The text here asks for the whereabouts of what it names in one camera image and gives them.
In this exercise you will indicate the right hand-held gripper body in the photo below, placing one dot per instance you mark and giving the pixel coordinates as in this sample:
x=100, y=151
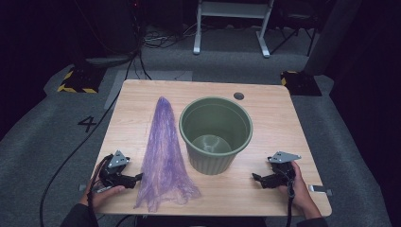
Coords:
x=282, y=176

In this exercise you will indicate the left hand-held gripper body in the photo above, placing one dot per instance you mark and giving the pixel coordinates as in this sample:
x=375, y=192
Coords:
x=115, y=171

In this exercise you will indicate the purple plastic bag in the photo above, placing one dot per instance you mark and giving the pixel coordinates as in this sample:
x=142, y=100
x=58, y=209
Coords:
x=164, y=157

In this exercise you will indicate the green plastic trash bin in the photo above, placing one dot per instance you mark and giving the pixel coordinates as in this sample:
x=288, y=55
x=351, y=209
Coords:
x=214, y=160

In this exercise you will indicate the person's right hand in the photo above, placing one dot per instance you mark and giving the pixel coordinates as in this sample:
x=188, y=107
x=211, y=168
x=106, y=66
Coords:
x=299, y=192

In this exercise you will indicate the person's left hand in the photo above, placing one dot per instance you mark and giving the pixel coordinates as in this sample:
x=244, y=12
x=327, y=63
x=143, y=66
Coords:
x=101, y=197

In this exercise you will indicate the black yellow striped base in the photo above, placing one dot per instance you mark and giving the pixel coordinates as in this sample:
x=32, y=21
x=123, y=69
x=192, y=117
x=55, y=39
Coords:
x=82, y=80
x=301, y=83

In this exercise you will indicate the dark equipment stand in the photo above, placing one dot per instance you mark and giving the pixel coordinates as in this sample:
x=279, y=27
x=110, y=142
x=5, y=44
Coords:
x=110, y=31

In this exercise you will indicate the grey column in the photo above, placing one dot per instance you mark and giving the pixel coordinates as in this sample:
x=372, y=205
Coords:
x=334, y=34

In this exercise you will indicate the black tripod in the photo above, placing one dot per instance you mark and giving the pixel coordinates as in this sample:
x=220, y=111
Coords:
x=296, y=22

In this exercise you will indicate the white metal stand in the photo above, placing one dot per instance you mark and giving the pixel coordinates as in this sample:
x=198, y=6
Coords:
x=233, y=9

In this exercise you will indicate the metal table bracket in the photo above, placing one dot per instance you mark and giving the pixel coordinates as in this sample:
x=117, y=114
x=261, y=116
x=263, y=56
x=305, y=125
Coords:
x=82, y=188
x=320, y=189

